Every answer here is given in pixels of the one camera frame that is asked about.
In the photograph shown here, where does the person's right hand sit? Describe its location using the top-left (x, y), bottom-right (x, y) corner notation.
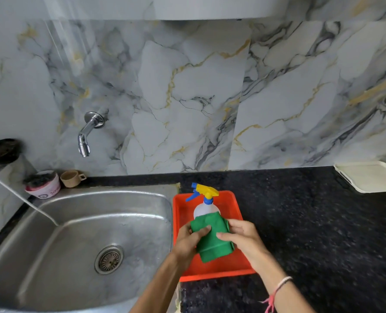
top-left (216, 219), bottom-right (272, 274)

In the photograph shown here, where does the person's left hand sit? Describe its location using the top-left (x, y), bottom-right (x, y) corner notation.
top-left (171, 223), bottom-right (212, 271)

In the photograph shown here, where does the green cleaning cloth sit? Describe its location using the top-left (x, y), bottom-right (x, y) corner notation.
top-left (190, 211), bottom-right (235, 264)

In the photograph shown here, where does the white spray bottle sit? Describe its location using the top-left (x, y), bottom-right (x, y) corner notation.
top-left (185, 183), bottom-right (221, 221)

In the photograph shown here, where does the person's left forearm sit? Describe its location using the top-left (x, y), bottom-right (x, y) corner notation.
top-left (129, 254), bottom-right (190, 313)

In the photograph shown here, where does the person's right forearm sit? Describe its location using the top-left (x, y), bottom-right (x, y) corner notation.
top-left (250, 252), bottom-right (316, 313)

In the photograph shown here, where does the orange plastic tray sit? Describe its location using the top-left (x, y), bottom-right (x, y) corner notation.
top-left (172, 190), bottom-right (256, 283)

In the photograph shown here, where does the sink drain strainer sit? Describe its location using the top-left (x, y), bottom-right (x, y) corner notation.
top-left (94, 245), bottom-right (125, 275)

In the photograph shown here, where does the stainless steel sink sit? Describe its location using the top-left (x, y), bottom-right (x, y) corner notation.
top-left (0, 184), bottom-right (180, 313)

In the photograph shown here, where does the beige small cup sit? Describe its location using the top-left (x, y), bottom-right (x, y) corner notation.
top-left (60, 170), bottom-right (87, 188)

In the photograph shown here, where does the cream plastic tray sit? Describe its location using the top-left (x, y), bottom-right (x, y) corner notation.
top-left (333, 160), bottom-right (386, 194)

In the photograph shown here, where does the white pink tub with scrubber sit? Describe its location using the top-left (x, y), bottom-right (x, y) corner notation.
top-left (23, 170), bottom-right (61, 199)

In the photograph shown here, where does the black round object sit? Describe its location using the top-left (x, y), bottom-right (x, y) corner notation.
top-left (0, 138), bottom-right (22, 165)

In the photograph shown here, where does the thread wrist bracelet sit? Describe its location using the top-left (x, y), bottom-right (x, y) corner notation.
top-left (260, 276), bottom-right (293, 313)

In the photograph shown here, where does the chrome wall tap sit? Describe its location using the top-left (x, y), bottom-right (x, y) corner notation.
top-left (78, 111), bottom-right (107, 158)

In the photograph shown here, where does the white hose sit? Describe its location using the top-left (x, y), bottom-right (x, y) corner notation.
top-left (0, 167), bottom-right (60, 227)

